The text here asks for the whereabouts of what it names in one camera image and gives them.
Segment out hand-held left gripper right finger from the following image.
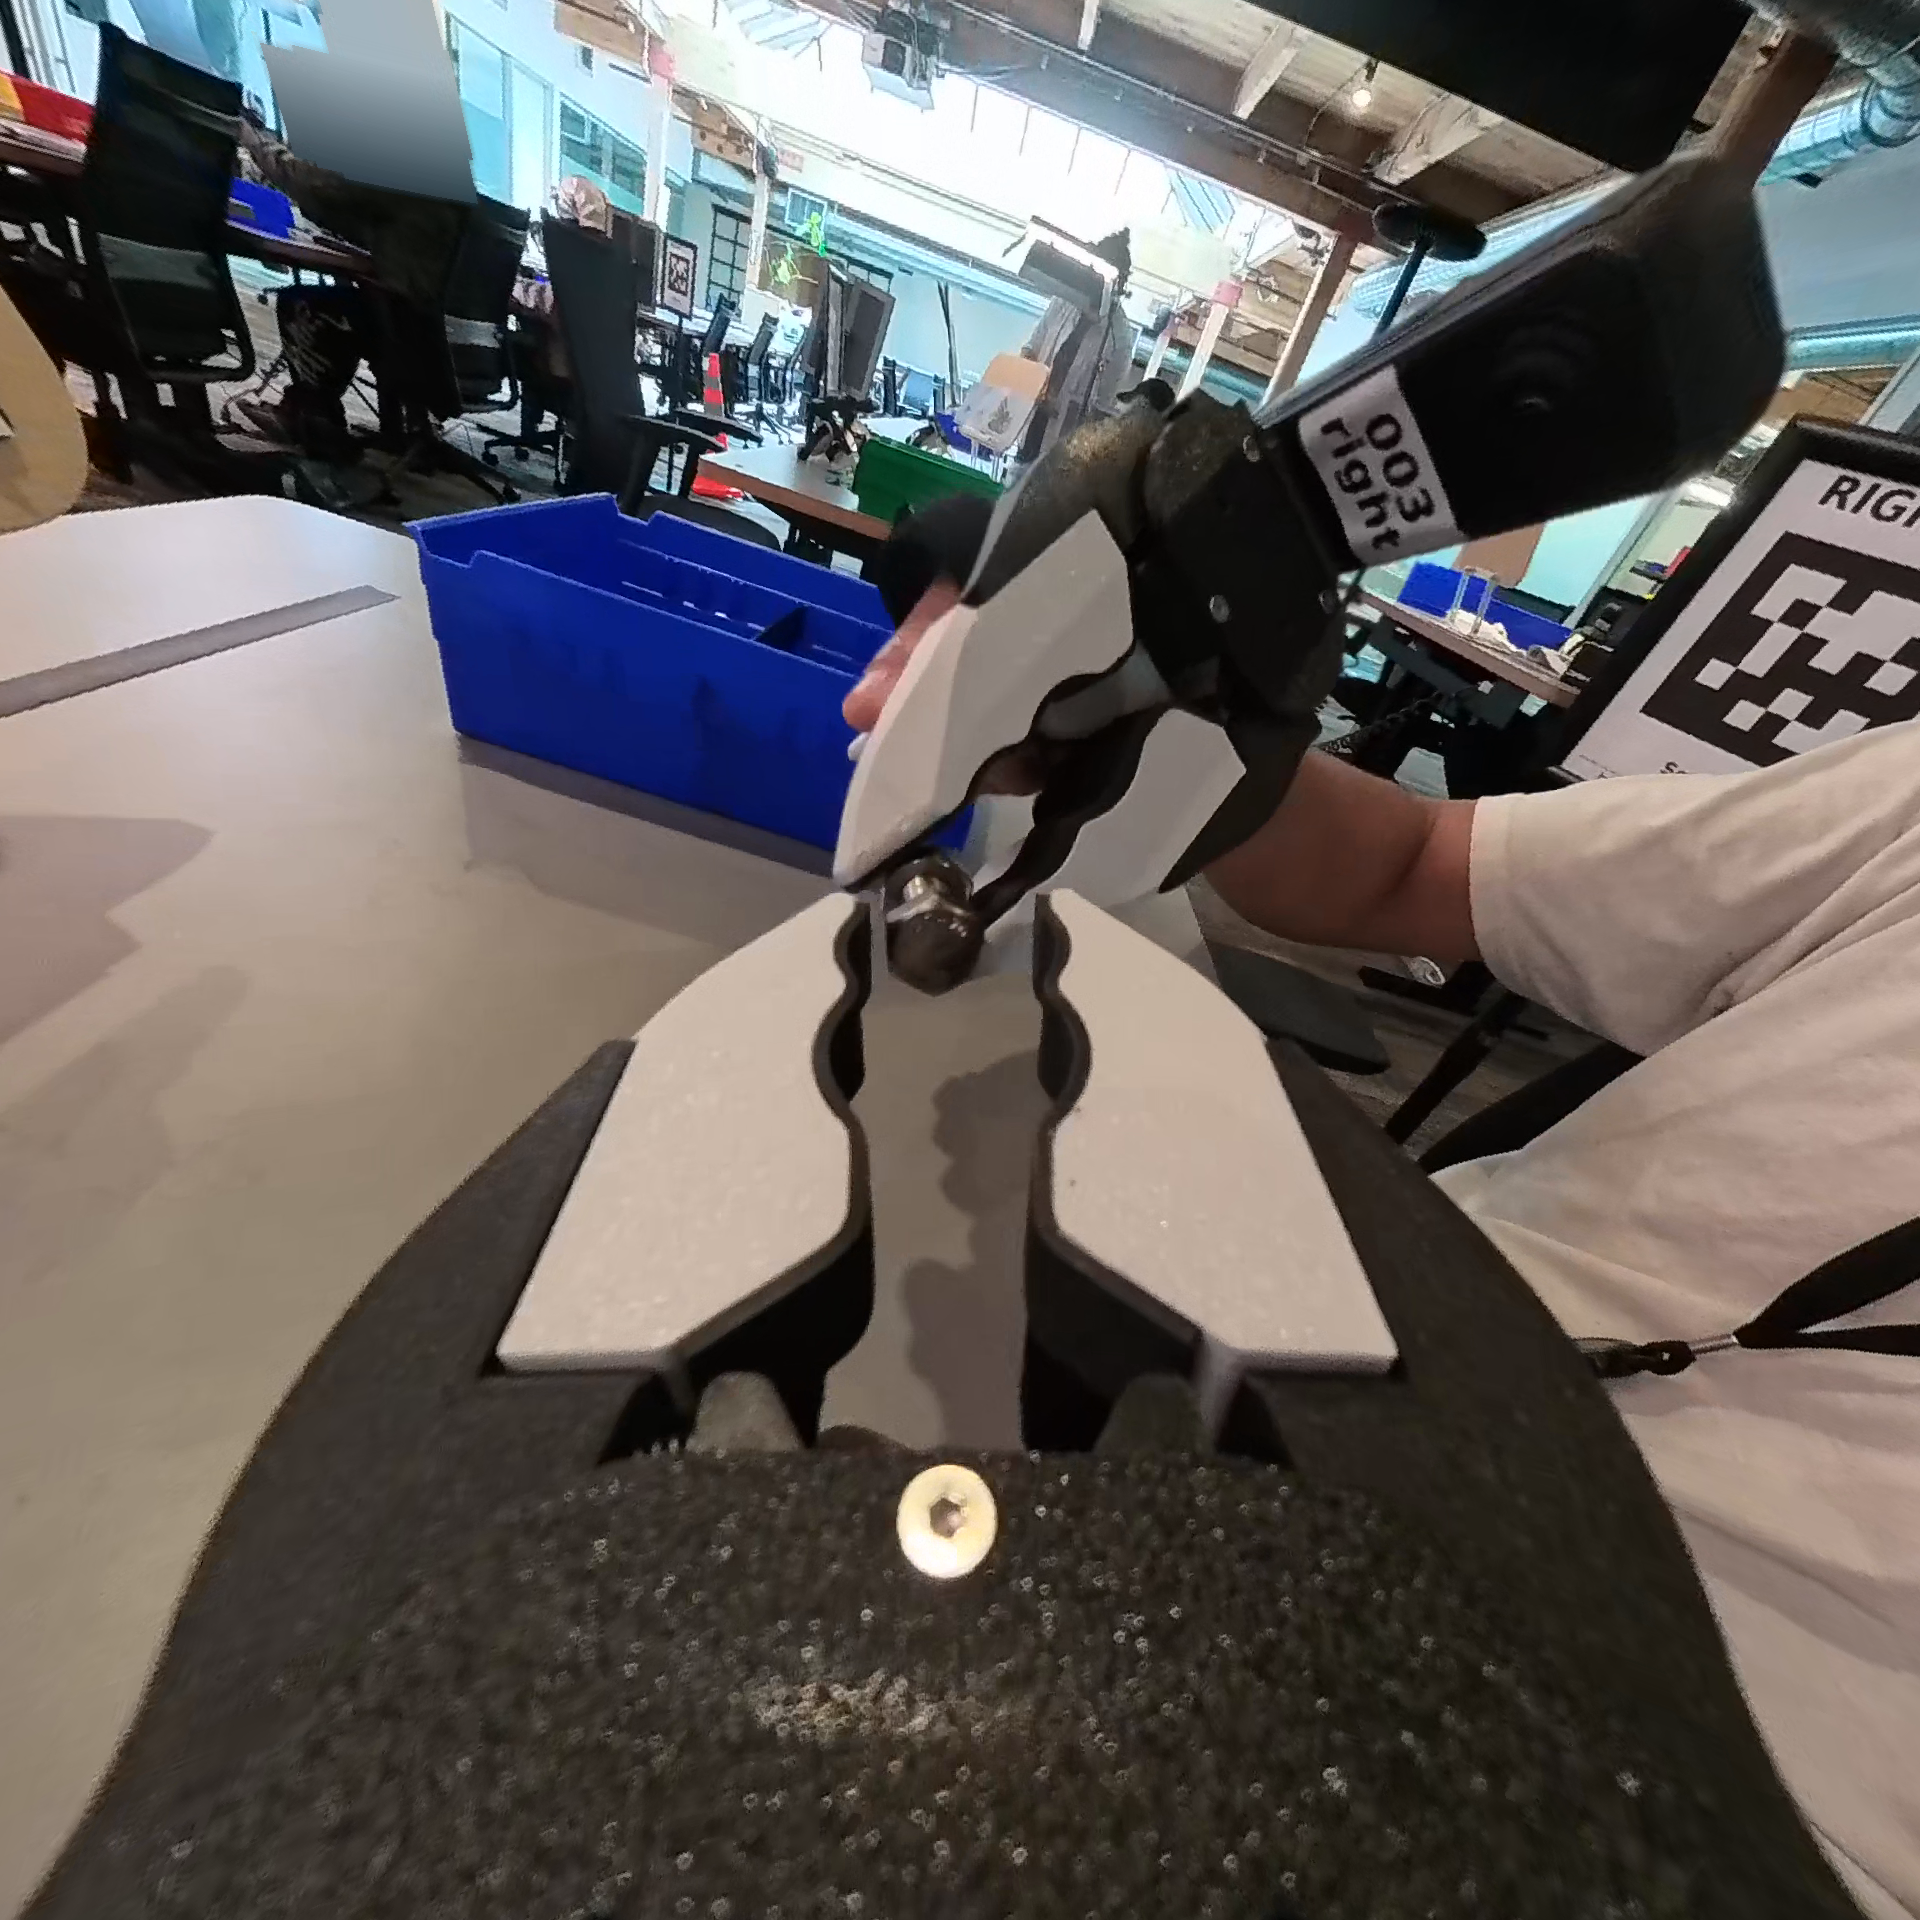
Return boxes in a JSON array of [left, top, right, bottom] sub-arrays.
[[1026, 893, 1402, 1450]]

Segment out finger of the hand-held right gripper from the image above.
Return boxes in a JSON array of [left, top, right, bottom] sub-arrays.
[[976, 703, 1249, 918], [831, 516, 1137, 893]]

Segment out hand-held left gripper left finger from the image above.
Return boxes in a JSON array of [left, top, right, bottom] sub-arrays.
[[496, 897, 877, 1450]]

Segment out silver hex bolt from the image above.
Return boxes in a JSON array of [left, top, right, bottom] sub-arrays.
[[883, 851, 992, 997]]

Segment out blue plastic bin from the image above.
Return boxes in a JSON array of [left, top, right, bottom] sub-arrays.
[[407, 495, 977, 860], [1402, 562, 1569, 640]]

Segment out person's right forearm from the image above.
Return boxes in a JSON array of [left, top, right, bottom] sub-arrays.
[[1200, 747, 1486, 969]]

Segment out person's right hand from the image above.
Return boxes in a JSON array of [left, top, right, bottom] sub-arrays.
[[844, 577, 967, 750]]

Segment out black pole stand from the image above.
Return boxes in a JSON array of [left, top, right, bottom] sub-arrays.
[[1357, 203, 1486, 377]]

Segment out stack of green bins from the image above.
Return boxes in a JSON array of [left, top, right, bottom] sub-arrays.
[[852, 435, 1009, 526]]

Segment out small instruction board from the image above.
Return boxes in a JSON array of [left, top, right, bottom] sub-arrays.
[[959, 353, 1052, 457]]

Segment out black ceiling screen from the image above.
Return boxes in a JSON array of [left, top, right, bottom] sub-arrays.
[[1243, 0, 1755, 173]]

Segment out black framed marker sign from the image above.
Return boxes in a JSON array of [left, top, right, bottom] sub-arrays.
[[1562, 419, 1920, 782]]

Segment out computer monitor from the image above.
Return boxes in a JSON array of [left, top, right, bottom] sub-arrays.
[[811, 279, 896, 399]]

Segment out black badge reel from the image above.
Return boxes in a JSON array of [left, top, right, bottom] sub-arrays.
[[1590, 1216, 1920, 1383]]

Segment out white t-shirt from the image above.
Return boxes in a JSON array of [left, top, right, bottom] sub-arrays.
[[1417, 721, 1920, 1920]]

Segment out wooden instruction board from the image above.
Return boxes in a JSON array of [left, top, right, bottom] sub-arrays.
[[0, 285, 93, 537]]

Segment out wooden support post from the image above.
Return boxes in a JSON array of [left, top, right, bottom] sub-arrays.
[[1725, 22, 1840, 167]]

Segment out silver ventilation duct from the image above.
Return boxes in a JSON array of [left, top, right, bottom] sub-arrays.
[[1761, 46, 1920, 188]]

